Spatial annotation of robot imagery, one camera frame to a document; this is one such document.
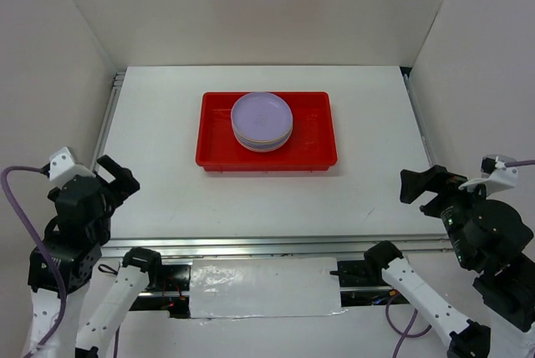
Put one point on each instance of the white foil cover panel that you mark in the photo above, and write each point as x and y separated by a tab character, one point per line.
264	288

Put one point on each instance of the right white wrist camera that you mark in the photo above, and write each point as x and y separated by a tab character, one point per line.
498	174

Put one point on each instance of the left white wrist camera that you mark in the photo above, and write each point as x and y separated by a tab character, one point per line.
63	166

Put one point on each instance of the orange plate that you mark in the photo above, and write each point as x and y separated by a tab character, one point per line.
254	142

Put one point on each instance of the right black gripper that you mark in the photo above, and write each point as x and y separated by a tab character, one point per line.
435	176

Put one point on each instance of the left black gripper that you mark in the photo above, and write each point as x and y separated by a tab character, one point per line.
124	183

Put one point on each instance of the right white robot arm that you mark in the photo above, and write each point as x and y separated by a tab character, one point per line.
480	302

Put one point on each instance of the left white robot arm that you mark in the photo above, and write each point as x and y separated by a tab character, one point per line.
61	269

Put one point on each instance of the red plastic bin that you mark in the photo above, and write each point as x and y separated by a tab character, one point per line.
311	146

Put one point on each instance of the purple plate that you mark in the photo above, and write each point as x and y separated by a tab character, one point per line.
262	116
263	147

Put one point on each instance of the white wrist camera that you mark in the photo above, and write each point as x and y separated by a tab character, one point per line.
498	174
63	166

